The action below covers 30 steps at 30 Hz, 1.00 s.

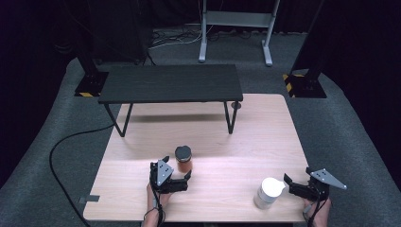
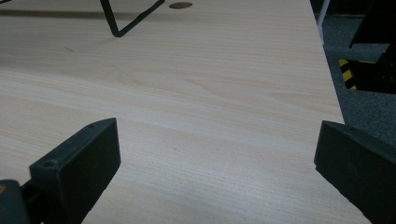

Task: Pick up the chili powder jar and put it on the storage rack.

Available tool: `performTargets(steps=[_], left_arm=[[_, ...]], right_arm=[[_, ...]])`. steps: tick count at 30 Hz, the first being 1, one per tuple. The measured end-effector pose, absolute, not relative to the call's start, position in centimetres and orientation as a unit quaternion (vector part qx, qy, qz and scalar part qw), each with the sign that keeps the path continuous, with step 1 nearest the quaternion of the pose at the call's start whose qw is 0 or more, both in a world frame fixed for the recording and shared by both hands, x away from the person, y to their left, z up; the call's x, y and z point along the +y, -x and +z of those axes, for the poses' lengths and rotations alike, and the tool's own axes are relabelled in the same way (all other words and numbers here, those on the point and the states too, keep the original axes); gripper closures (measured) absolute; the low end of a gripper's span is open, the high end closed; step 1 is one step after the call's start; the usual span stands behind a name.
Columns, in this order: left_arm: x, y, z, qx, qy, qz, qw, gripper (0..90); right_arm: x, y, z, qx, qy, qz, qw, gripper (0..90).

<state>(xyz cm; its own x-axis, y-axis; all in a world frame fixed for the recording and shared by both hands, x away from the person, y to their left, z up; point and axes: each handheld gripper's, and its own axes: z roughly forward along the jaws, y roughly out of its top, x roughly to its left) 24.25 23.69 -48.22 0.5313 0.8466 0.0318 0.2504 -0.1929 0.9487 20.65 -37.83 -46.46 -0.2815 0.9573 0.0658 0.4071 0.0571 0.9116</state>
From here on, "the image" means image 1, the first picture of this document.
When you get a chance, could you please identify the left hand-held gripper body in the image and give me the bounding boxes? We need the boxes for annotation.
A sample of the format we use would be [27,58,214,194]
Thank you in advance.
[149,160,190,194]

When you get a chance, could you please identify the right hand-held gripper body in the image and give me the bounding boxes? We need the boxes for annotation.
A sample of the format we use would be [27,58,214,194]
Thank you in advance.
[288,167,348,202]

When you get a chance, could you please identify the glass jar with orange contents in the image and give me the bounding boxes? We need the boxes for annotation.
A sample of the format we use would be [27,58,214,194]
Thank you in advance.
[174,145,194,174]

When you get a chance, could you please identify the white plastic jar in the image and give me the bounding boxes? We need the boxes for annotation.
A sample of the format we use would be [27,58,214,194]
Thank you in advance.
[253,177,287,211]

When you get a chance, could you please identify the black desktop shelf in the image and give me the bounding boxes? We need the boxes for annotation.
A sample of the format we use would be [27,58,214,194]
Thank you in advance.
[97,63,244,138]

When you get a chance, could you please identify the person's left hand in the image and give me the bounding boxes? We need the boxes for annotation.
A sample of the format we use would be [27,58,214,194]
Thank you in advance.
[146,183,173,210]

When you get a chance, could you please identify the person's right hand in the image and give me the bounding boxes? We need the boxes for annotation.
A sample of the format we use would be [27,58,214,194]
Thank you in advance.
[302,197,333,227]

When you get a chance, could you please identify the grey tape piece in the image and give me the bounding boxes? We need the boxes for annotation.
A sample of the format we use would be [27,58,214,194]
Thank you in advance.
[78,194,101,204]

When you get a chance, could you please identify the black stand with striped base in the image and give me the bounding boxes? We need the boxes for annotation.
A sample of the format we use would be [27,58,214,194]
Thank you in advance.
[282,0,328,99]
[74,46,110,98]

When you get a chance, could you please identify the black cabinet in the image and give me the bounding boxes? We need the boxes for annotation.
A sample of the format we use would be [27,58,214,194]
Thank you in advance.
[84,0,155,64]

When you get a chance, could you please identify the grey metal stand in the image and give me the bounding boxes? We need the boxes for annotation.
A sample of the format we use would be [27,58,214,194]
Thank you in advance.
[198,0,282,67]

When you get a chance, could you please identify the right hand-held gripper cable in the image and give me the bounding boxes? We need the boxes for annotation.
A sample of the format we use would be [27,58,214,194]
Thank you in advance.
[303,188,330,227]

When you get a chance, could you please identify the hand-held gripper cable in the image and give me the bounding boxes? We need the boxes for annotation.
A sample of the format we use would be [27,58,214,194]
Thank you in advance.
[143,164,166,227]
[303,188,330,227]

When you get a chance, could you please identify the left hand-held gripper cable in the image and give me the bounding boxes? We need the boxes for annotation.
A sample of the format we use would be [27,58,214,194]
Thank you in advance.
[143,164,166,227]

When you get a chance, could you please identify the thick black floor cable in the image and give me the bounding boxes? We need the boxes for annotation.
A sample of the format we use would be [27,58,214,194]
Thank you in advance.
[48,123,116,227]

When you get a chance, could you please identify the bundle of thin floor cables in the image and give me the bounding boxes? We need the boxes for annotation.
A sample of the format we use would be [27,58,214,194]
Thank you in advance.
[148,27,202,51]

